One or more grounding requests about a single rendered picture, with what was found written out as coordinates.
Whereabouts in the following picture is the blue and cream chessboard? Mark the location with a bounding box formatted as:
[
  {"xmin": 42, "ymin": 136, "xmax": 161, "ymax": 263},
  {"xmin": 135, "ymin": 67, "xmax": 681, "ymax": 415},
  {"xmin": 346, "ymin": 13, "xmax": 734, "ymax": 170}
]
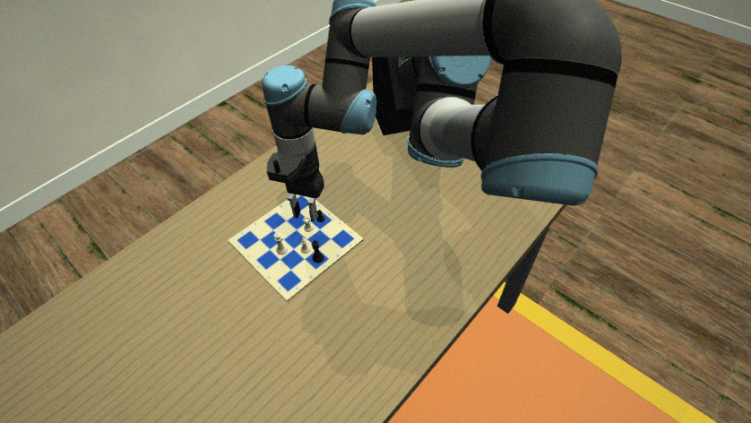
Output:
[{"xmin": 229, "ymin": 194, "xmax": 364, "ymax": 302}]

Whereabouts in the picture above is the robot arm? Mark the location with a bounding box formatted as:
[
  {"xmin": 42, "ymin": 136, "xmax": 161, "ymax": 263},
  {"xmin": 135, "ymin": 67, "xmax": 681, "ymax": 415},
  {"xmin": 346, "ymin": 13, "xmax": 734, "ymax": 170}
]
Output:
[{"xmin": 262, "ymin": 0, "xmax": 622, "ymax": 206}]

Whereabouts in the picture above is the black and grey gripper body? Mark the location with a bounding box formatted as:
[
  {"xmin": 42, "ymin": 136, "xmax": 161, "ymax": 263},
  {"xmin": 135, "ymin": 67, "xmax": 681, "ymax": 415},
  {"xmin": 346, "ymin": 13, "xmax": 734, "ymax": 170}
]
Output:
[{"xmin": 267, "ymin": 127, "xmax": 324, "ymax": 198}]

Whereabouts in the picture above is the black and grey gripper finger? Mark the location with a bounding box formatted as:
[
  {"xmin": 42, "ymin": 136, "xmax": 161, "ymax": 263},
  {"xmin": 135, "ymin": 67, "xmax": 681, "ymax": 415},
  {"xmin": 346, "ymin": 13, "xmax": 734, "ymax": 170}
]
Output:
[
  {"xmin": 287, "ymin": 194, "xmax": 300, "ymax": 219},
  {"xmin": 307, "ymin": 197, "xmax": 318, "ymax": 222}
]

